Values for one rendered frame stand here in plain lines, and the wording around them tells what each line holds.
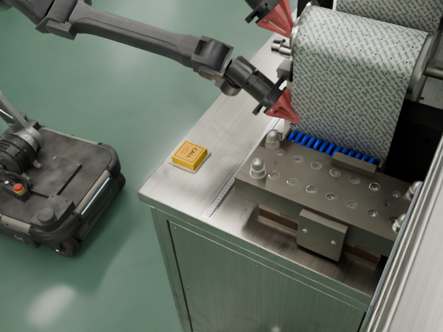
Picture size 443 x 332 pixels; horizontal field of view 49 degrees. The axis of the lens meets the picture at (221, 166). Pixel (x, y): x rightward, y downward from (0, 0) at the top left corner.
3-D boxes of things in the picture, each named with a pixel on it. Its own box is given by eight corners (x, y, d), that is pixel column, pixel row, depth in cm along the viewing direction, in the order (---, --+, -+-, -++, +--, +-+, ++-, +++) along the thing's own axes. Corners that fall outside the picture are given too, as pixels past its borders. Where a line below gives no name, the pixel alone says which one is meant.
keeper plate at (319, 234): (299, 237, 111) (302, 207, 103) (341, 255, 107) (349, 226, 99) (295, 245, 110) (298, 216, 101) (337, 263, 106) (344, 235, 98)
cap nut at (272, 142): (268, 136, 116) (269, 122, 113) (283, 141, 115) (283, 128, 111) (262, 146, 114) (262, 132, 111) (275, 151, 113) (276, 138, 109)
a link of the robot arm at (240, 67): (225, 65, 110) (240, 48, 111) (218, 76, 116) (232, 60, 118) (248, 85, 110) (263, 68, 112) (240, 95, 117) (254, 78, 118)
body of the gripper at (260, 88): (256, 118, 114) (232, 97, 113) (275, 93, 120) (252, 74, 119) (269, 104, 109) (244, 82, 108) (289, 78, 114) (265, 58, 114)
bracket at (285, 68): (280, 126, 137) (285, 31, 114) (301, 134, 135) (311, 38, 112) (272, 138, 134) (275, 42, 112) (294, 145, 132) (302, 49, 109)
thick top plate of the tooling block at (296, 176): (265, 149, 122) (266, 132, 117) (430, 210, 107) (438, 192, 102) (235, 193, 113) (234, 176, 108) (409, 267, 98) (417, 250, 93)
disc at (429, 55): (426, 69, 105) (444, 12, 93) (429, 70, 105) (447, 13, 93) (405, 117, 98) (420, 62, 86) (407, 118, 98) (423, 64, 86)
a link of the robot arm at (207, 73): (198, 68, 109) (211, 37, 112) (190, 86, 120) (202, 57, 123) (247, 90, 111) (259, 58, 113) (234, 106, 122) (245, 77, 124)
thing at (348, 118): (289, 132, 119) (294, 70, 106) (384, 165, 111) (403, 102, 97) (288, 133, 119) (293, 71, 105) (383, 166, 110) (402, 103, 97)
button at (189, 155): (186, 145, 134) (185, 139, 132) (207, 153, 131) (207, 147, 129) (171, 162, 130) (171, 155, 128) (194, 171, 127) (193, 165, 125)
